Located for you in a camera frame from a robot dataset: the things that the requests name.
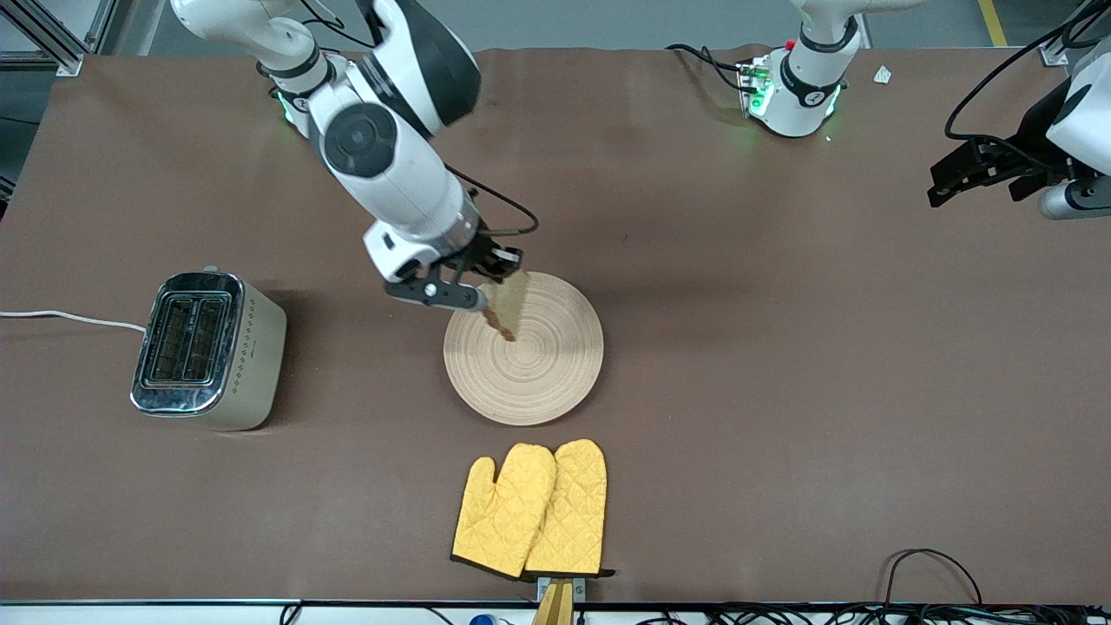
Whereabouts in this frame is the yellow quilted oven mitt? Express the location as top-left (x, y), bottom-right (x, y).
top-left (524, 438), bottom-right (615, 579)
top-left (450, 443), bottom-right (557, 580)

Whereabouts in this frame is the chrome and cream toaster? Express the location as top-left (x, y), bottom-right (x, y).
top-left (130, 266), bottom-right (288, 432)

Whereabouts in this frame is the black looped cable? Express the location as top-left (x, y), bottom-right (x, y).
top-left (884, 549), bottom-right (983, 609)

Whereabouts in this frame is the black left base cable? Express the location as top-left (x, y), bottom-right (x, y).
top-left (667, 43), bottom-right (749, 95)

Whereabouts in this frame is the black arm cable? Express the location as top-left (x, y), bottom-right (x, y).
top-left (443, 163), bottom-right (540, 238)
top-left (944, 0), bottom-right (1111, 157)

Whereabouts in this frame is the black cable tangle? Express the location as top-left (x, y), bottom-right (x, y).
top-left (638, 603), bottom-right (1111, 625)

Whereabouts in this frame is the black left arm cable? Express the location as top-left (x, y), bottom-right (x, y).
top-left (944, 0), bottom-right (1111, 157)

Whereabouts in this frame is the wooden stick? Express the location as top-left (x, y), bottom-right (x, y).
top-left (531, 580), bottom-right (575, 625)

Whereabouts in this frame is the white toaster power cable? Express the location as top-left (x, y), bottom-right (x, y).
top-left (0, 309), bottom-right (148, 333)

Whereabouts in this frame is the brown toast slice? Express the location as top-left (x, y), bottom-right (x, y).
top-left (482, 271), bottom-right (532, 342)

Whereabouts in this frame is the brown table cover mat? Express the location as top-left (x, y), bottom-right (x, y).
top-left (0, 45), bottom-right (1111, 604)

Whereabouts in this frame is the aluminium frame profile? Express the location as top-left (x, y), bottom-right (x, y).
top-left (1037, 0), bottom-right (1111, 67)
top-left (0, 0), bottom-right (88, 77)

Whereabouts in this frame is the grey metal bracket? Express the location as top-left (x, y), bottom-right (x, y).
top-left (536, 576), bottom-right (587, 604)

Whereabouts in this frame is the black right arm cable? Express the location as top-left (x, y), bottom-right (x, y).
top-left (443, 163), bottom-right (540, 238)

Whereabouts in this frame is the round wooden plate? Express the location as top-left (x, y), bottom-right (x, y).
top-left (443, 272), bottom-right (605, 427)

